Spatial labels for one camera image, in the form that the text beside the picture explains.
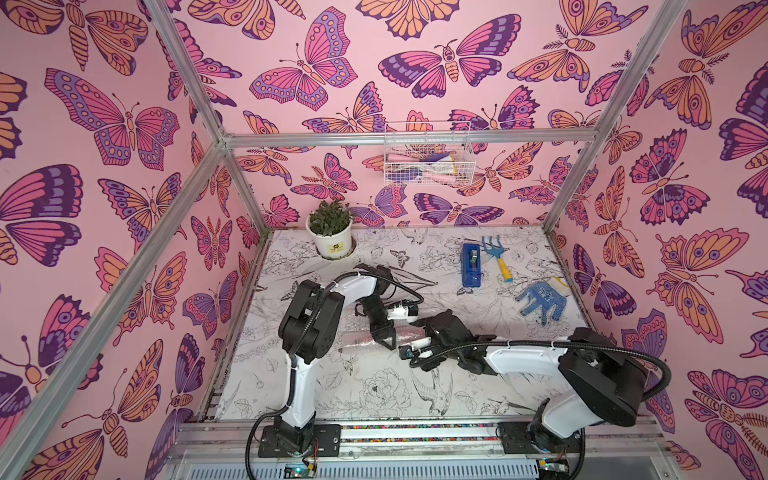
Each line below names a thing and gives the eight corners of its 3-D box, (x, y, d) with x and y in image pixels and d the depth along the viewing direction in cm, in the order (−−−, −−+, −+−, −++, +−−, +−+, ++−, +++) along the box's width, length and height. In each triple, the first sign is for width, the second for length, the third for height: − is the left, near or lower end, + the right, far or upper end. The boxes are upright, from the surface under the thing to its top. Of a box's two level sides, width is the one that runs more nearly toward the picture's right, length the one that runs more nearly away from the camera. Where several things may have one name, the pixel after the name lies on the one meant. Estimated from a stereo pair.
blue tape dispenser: (462, 287, 105) (465, 276, 100) (462, 254, 115) (465, 242, 110) (477, 289, 105) (481, 278, 99) (476, 255, 114) (480, 243, 109)
